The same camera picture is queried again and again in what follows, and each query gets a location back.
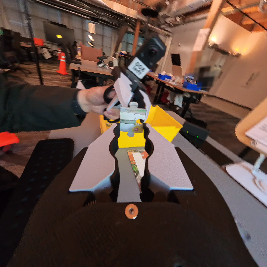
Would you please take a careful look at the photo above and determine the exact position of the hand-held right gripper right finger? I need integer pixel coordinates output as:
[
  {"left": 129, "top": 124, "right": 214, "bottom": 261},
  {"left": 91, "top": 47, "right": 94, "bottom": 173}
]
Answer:
[{"left": 143, "top": 123, "right": 194, "bottom": 192}]

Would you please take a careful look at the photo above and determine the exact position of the orange reflective vest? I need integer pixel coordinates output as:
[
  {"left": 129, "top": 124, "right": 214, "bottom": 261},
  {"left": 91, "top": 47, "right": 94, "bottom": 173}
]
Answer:
[{"left": 0, "top": 131, "right": 20, "bottom": 147}]

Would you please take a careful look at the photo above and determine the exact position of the white wall notice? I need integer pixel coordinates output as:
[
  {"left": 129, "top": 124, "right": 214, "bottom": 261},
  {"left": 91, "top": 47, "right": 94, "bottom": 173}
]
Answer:
[{"left": 193, "top": 28, "right": 210, "bottom": 51}]

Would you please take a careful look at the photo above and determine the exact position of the orange traffic cone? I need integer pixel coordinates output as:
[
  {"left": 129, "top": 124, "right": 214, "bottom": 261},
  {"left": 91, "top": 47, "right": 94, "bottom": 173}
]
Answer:
[{"left": 56, "top": 52, "right": 69, "bottom": 75}]

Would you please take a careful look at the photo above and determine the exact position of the black wristband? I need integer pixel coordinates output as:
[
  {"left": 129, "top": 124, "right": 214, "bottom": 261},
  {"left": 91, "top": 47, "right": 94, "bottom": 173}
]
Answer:
[{"left": 72, "top": 90, "right": 86, "bottom": 116}]

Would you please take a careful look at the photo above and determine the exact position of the light background desk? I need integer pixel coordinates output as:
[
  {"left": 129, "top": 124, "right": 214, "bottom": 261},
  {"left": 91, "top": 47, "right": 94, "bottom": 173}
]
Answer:
[{"left": 69, "top": 59, "right": 114, "bottom": 76}]

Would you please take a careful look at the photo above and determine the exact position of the wooden background desk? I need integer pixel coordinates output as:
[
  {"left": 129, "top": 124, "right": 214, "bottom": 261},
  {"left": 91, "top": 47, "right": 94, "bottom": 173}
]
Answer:
[{"left": 146, "top": 72, "right": 210, "bottom": 117}]

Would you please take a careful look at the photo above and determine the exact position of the grey yellow flower puzzle piece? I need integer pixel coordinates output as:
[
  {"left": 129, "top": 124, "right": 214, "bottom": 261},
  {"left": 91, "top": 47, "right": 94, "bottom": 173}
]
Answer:
[{"left": 120, "top": 102, "right": 146, "bottom": 137}]

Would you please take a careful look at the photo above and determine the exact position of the grey desk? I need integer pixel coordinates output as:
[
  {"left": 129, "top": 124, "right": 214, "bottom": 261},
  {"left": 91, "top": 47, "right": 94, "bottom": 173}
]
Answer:
[{"left": 48, "top": 111, "right": 267, "bottom": 267}]

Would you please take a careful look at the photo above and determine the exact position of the black pole with disc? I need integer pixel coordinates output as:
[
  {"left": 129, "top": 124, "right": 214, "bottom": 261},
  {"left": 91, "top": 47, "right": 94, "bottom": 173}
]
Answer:
[{"left": 23, "top": 0, "right": 43, "bottom": 85}]

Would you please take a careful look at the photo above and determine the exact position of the yellow plastic bin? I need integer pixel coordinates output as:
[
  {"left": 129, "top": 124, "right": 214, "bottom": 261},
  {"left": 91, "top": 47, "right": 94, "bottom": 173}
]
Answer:
[{"left": 100, "top": 105, "right": 183, "bottom": 149}]

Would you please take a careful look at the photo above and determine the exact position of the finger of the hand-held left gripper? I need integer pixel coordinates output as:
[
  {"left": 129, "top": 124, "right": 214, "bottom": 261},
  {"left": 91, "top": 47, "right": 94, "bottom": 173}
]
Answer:
[
  {"left": 114, "top": 73, "right": 134, "bottom": 108},
  {"left": 133, "top": 90, "right": 152, "bottom": 124}
]

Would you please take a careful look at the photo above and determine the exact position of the puzzle frame tray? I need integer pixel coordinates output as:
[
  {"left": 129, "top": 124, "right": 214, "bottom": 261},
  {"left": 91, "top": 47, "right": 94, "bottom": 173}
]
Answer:
[{"left": 127, "top": 149, "right": 149, "bottom": 193}]

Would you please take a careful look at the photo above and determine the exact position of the white stand base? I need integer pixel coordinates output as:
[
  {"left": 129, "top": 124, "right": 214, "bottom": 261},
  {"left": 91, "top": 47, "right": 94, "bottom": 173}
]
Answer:
[{"left": 226, "top": 153, "right": 267, "bottom": 207}]

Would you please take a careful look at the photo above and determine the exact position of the printed instruction sheet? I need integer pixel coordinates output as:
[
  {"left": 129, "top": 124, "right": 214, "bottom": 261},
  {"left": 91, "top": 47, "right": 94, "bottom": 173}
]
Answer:
[{"left": 245, "top": 117, "right": 267, "bottom": 150}]

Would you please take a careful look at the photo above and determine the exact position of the person's left hand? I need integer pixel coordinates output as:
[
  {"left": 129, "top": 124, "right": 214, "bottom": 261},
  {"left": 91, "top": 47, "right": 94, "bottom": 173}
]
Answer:
[{"left": 78, "top": 85, "right": 121, "bottom": 120}]

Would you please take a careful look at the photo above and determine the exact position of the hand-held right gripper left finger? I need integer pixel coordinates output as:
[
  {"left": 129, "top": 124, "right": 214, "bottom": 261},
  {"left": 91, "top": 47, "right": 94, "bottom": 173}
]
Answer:
[{"left": 69, "top": 123, "right": 121, "bottom": 194}]

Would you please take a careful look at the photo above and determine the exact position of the black monitor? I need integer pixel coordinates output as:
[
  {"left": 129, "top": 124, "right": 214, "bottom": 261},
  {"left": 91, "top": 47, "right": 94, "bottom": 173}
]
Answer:
[{"left": 43, "top": 21, "right": 75, "bottom": 45}]

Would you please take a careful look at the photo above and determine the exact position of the black charger box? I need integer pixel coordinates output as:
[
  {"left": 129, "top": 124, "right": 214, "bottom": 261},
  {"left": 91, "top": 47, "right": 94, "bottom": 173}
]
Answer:
[{"left": 180, "top": 122, "right": 210, "bottom": 147}]

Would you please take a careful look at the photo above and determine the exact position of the black dotted mat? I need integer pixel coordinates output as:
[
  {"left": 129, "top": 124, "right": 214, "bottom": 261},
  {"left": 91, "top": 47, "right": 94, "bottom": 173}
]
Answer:
[{"left": 0, "top": 138, "right": 75, "bottom": 251}]

